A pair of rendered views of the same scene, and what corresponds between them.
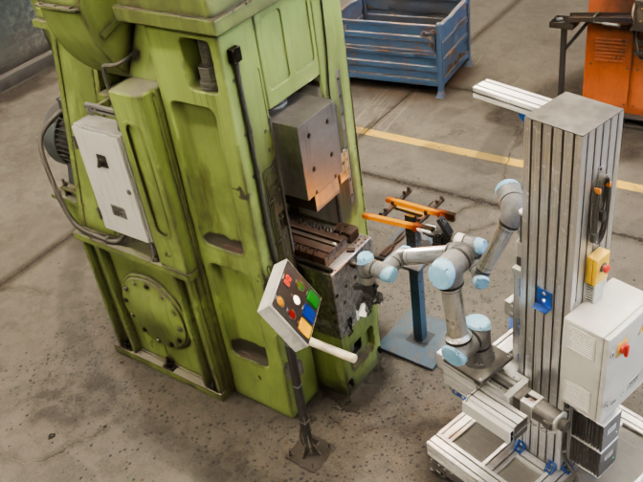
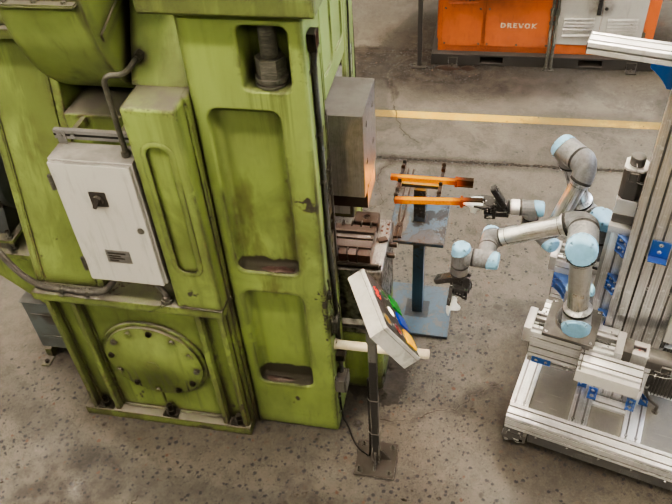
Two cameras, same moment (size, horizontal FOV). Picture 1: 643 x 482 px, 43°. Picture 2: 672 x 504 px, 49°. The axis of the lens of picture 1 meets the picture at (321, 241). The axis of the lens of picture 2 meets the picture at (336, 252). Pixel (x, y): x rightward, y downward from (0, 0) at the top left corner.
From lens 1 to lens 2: 171 cm
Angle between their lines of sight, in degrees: 22
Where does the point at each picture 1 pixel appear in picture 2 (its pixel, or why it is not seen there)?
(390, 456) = (457, 438)
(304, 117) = (359, 103)
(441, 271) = (586, 247)
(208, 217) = (241, 240)
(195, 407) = (223, 450)
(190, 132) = (227, 143)
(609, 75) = (464, 17)
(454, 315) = (586, 288)
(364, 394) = (395, 382)
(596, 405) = not seen: outside the picture
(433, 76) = not seen: hidden behind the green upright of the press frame
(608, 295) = not seen: outside the picture
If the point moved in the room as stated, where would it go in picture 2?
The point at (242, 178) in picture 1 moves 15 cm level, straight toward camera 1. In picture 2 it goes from (313, 188) to (336, 207)
